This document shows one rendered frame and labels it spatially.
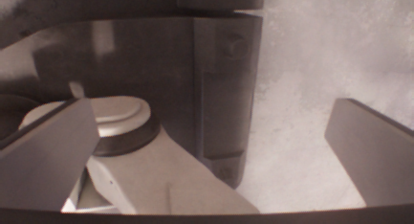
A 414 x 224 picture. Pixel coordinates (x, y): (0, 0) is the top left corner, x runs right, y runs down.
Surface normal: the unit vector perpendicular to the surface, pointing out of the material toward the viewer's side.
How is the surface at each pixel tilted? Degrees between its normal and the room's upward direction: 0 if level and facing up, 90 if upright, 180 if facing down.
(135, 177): 90
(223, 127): 0
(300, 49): 0
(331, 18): 0
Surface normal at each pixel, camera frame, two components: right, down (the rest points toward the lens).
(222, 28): 0.22, 0.47
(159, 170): 0.00, -0.88
